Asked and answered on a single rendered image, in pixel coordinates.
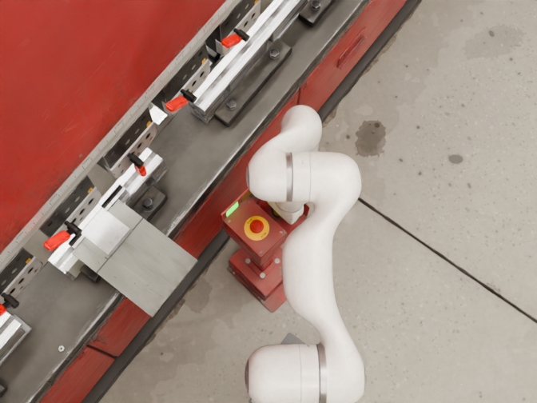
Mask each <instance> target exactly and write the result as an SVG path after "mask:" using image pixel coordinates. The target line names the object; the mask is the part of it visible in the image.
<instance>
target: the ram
mask: <svg viewBox="0 0 537 403"><path fill-rule="evenodd" d="M239 1H240V0H235V1H234V2H233V3H232V4H231V5H230V6H229V8H228V9H227V10H226V11H225V12H224V13H223V14H222V15H221V16H220V17H219V18H218V19H217V20H216V22H215V23H214V24H213V25H212V26H211V27H210V28H209V30H208V31H207V32H206V33H205V34H204V35H203V37H202V38H201V39H200V40H199V41H198V42H197V44H196V45H195V46H194V47H193V48H192V49H191V50H190V51H189V52H188V53H187V54H186V55H185V56H184V58H183V59H182V60H181V61H180V62H179V63H178V64H177V66H176V67H175V68H174V69H173V70H172V71H171V73H170V74H169V75H168V76H167V77H166V78H165V80H164V81H163V82H162V83H161V84H160V85H159V86H158V87H157V88H156V89H155V91H153V92H152V94H151V95H150V96H149V97H148V98H147V99H146V100H145V102H144V103H143V104H142V105H141V106H140V107H139V109H138V110H137V111H136V112H135V113H134V114H133V116H132V117H131V118H130V119H129V120H128V121H127V122H126V124H124V125H123V127H122V128H120V130H119V131H118V132H117V133H116V134H115V135H114V136H113V138H112V139H111V140H110V141H109V142H108V143H107V145H106V146H105V147H104V148H103V149H102V150H101V152H100V153H99V154H98V155H97V156H96V157H95V158H94V160H93V161H92V162H91V163H90V164H89V165H88V166H87V167H86V168H85V169H84V170H83V171H82V173H81V174H80V175H79V176H78V177H77V178H76V179H75V181H74V182H73V183H72V184H71V185H70V186H69V188H68V189H67V190H66V191H65V192H64V193H63V194H62V196H61V197H60V198H59V199H58V200H57V201H56V202H55V203H54V204H53V205H52V206H51V207H50V209H49V210H48V211H47V212H46V213H45V214H44V215H43V217H42V218H41V219H40V220H39V221H38V222H37V224H36V225H35V226H34V227H33V228H32V229H31V230H30V232H29V233H28V234H27V235H26V236H25V237H24V238H23V239H22V240H21V241H20V242H19V243H18V245H17V246H16V247H15V248H14V249H13V250H12V251H11V253H10V254H9V255H8V256H7V257H6V258H5V260H4V261H3V262H2V263H1V264H0V271H1V270H2V269H3V268H4V267H5V266H6V264H7V263H8V262H9V261H10V260H11V259H12V258H13V256H14V255H15V254H16V253H17V252H18V251H19V250H20V249H21V248H22V247H23V246H24V245H25V243H26V242H27V241H28V240H29V239H30V238H31V236H32V235H33V234H34V233H35V232H36V231H37V230H38V228H39V227H40V226H41V225H42V224H43V223H44V221H45V220H46V219H47V218H48V217H49V216H50V215H51V214H52V213H53V212H54V211H55V210H56V208H57V207H58V206H59V205H60V204H61V203H62V201H63V200H64V199H65V198H66V197H67V196H68V195H69V193H70V192H71V191H72V190H73V189H74V188H75V186H76V185H77V184H78V183H79V182H80V181H81V180H82V179H83V178H84V177H85V176H86V175H87V173H88V172H89V171H90V170H91V169H92V168H93V166H94V165H95V164H96V163H97V162H98V161H99V160H100V158H101V157H102V156H103V155H104V154H105V153H106V151H107V150H108V149H109V148H110V147H111V146H112V144H114V143H115V141H116V140H118V138H119V137H120V136H121V135H122V134H123V133H124V132H125V130H126V129H127V128H128V127H129V126H130V125H131V123H132V122H133V121H134V120H135V119H136V118H137V116H138V115H139V114H140V113H141V112H142V111H143V109H144V108H145V107H147V105H148V104H149V103H150V102H151V101H152V100H153V99H154V98H155V97H156V95H157V94H158V93H159V92H160V91H161V90H162V88H163V87H164V86H165V85H166V84H167V83H168V82H169V80H170V79H171V78H172V77H173V76H174V74H175V73H176V72H177V71H178V70H179V69H180V68H181V67H182V66H183V65H184V64H185V63H186V62H187V60H188V59H189V58H190V57H191V56H192V55H193V53H194V52H195V51H196V50H197V49H198V48H199V46H200V45H201V44H202V43H203V42H204V41H205V39H206V38H207V37H208V36H209V35H210V34H211V33H212V32H213V31H214V30H215V29H216V28H217V27H218V25H219V24H220V23H221V22H222V21H223V20H224V19H225V17H226V16H227V15H228V14H229V13H230V11H231V10H232V9H233V8H234V7H235V6H236V5H237V3H238V2H239ZM226 2H227V0H0V255H1V254H2V252H3V251H4V250H5V249H6V248H7V247H8V246H9V244H10V243H11V242H12V241H13V240H14V239H15V238H16V237H17V236H18V235H19V234H20V233H21V232H22V230H23V229H24V228H25V227H26V226H27V225H28V224H29V222H30V221H31V220H32V219H33V218H34V217H35V215H36V214H37V213H38V212H39V211H40V210H41V209H42V207H43V206H44V205H45V204H46V203H47V202H48V201H49V200H50V199H51V198H52V197H53V196H54V195H55V193H56V192H57V191H58V190H59V189H60V188H61V187H62V185H63V184H64V183H65V182H66V181H67V180H68V179H69V177H70V176H71V175H72V174H73V173H74V172H75V170H76V169H77V168H78V167H79V166H80V165H81V164H82V163H83V162H84V161H85V160H86V159H87V158H88V157H89V155H90V154H91V153H92V152H93V151H94V150H95V148H96V147H97V146H98V145H99V144H100V143H101V141H102V140H103V139H104V138H105V137H106V136H107V135H108V133H109V132H110V131H111V130H112V129H113V128H114V127H115V126H116V124H118V123H119V121H120V120H121V119H122V118H123V117H124V116H125V115H126V114H127V113H128V111H129V110H130V109H131V108H132V107H133V106H134V104H135V103H136V102H137V101H138V100H139V99H140V98H141V96H142V95H143V94H144V93H145V92H146V91H147V90H148V88H150V87H151V85H152V84H154V82H155V81H156V80H157V79H158V78H159V77H160V76H161V74H162V73H163V72H164V71H165V70H166V69H167V68H168V66H169V65H170V64H171V63H172V62H173V61H174V59H175V58H176V57H177V56H178V55H179V54H180V53H181V51H182V50H183V49H184V48H185V47H186V46H187V45H188V44H189V43H190V42H191V41H192V40H193V39H194V37H195V36H196V35H197V34H198V33H199V32H200V31H201V29H202V28H203V27H204V26H205V25H206V24H207V22H208V21H209V20H210V19H211V18H212V17H213V16H214V14H215V13H216V12H217V11H218V10H219V9H220V8H221V7H222V6H223V5H224V4H225V3H226Z"/></svg>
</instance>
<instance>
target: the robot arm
mask: <svg viewBox="0 0 537 403"><path fill-rule="evenodd" d="M321 136H322V124H321V120H320V117H319V115H318V113H317V112H316V111H315V110H314V109H313V108H311V107H309V106H306V105H297V106H294V107H292V108H290V109H289V110H288V111H287V112H286V113H285V115H284V117H283V118H282V121H281V124H280V133H279V134H278V135H277V136H276V137H274V138H272V139H271V140H269V141H268V142H266V143H265V144H264V145H263V146H262V147H261V148H260V149H259V150H258V151H257V152H256V153H255V154H254V155H253V157H252V158H251V160H250V162H249V164H248V167H247V169H246V183H247V186H248V188H249V190H250V191H251V193H252V194H253V195H254V196H255V197H257V198H259V199H261V200H263V201H267V202H268V203H269V205H270V206H271V207H272V208H273V209H274V210H275V211H276V212H277V215H280V217H282V218H283V219H284V220H286V222H287V223H288V224H293V223H294V222H298V221H299V220H300V219H299V216H301V215H302V213H303V212H304V204H305V203H306V202H312V203H313V205H314V210H313V212H312V214H311V215H310V216H309V217H308V218H307V219H306V220H305V221H304V222H302V223H301V224H300V225H299V226H297V227H296V228H295V229H294V230H293V231H292V232H291V233H290V234H289V235H288V237H287V238H286V240H285V242H284V246H283V249H282V279H283V287H284V294H285V296H286V299H287V301H288V303H289V304H290V306H291V307H292V308H293V310H294V311H295V312H296V313H297V314H299V315H300V316H301V317H303V318H304V319H305V320H306V321H308V322H309V323H310V324H312V325H313V326H314V327H315V328H316V330H317V331H318V333H319V335H320V343H319V344H292V345H265V346H262V347H260V348H259V349H256V350H255V351H254V352H253V353H252V354H251V355H250V357H249V359H248V361H247V362H246V365H245V386H246V387H245V388H246V390H247V391H248V394H249V396H250V397H251V398H252V400H253V401H254V402H255V403H355V402H357V401H358V400H359V399H361V397H362V396H363V394H364V391H365V389H366V387H367V373H366V369H365V366H364V361H363V359H362V357H361V355H360V353H359V351H358V349H357V347H356V345H355V343H354V341H353V340H352V338H351V336H350V334H349V333H348V331H347V329H346V327H345V325H344V323H343V321H342V318H341V316H340V313H339V310H338V308H337V304H336V298H335V294H334V288H333V276H332V241H333V236H334V233H335V231H336V228H337V226H338V225H339V224H340V222H341V221H342V219H343V218H344V216H345V215H346V213H347V212H348V211H349V210H350V209H351V208H352V207H353V205H354V204H355V202H356V201H357V199H358V197H359V196H360V191H361V188H362V182H363V181H362V176H361V171H360V168H359V166H358V165H357V164H356V162H355V161H354V160H353V159H352V158H350V157H349V156H348V155H345V154H341V153H334V152H319V151H318V147H319V143H320V139H321Z"/></svg>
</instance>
